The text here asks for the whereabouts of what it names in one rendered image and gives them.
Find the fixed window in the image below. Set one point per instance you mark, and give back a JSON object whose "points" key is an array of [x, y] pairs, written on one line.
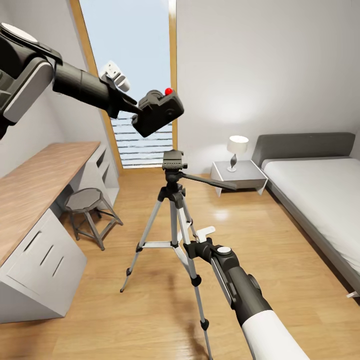
{"points": [[140, 37]]}

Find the camera tripod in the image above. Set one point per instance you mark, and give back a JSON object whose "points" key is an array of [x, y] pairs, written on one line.
{"points": [[174, 191]]}

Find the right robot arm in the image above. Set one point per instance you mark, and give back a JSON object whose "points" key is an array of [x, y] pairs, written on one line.
{"points": [[266, 335]]}

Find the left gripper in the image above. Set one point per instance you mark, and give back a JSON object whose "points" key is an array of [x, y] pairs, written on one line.
{"points": [[98, 93]]}

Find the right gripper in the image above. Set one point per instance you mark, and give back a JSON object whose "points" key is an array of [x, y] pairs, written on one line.
{"points": [[196, 249]]}

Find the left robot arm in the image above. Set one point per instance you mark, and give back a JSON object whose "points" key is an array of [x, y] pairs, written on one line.
{"points": [[25, 73]]}

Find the bed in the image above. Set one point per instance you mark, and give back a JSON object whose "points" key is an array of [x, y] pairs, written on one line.
{"points": [[318, 182]]}

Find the digital camera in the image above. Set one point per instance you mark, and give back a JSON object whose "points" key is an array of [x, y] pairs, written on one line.
{"points": [[158, 111]]}

